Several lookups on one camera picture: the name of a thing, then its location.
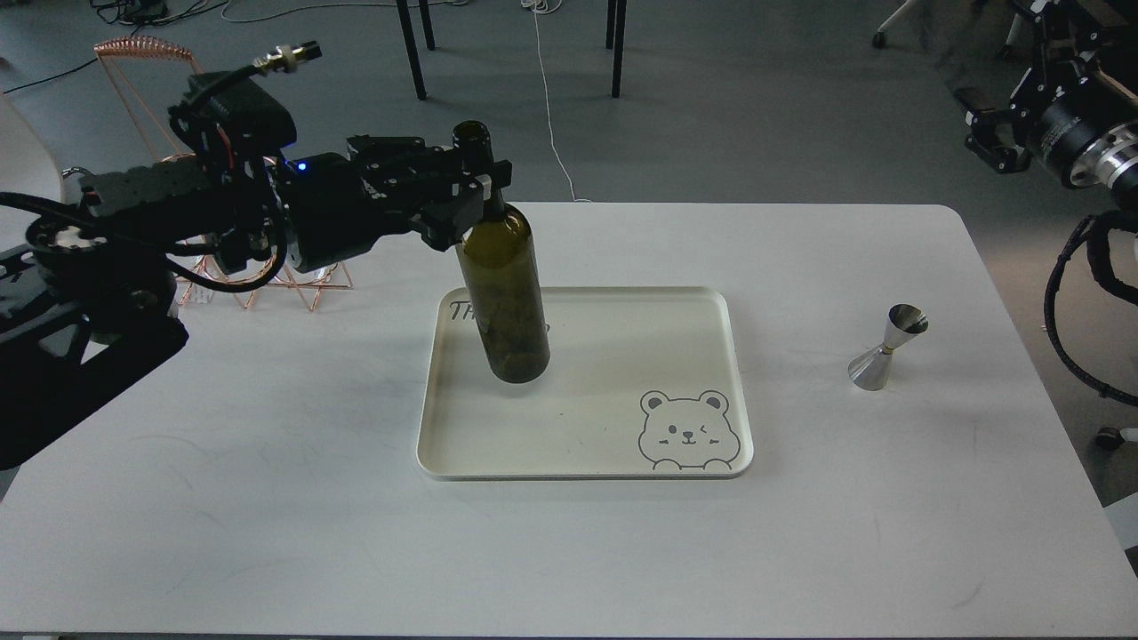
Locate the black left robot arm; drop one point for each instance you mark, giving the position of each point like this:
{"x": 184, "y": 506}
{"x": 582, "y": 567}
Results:
{"x": 88, "y": 299}

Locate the black table legs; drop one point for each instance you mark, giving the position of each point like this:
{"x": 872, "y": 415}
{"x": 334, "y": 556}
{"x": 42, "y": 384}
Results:
{"x": 516, "y": 45}

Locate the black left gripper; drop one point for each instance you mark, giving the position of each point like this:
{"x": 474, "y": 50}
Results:
{"x": 410, "y": 186}

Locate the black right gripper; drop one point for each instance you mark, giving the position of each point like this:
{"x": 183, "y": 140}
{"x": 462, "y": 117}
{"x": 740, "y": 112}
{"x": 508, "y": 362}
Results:
{"x": 1001, "y": 137}

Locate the cream bear tray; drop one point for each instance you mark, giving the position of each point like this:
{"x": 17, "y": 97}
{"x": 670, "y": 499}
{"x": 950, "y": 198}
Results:
{"x": 643, "y": 383}

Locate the dark green wine bottle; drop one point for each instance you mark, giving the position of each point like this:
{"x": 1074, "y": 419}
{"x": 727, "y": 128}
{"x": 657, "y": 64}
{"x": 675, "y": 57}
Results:
{"x": 498, "y": 264}

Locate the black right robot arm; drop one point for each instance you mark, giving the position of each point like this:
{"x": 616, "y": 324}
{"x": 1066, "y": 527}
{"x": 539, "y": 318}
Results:
{"x": 1074, "y": 107}

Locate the steel double jigger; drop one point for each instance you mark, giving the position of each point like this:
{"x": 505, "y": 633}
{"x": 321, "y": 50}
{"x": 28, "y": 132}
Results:
{"x": 871, "y": 370}

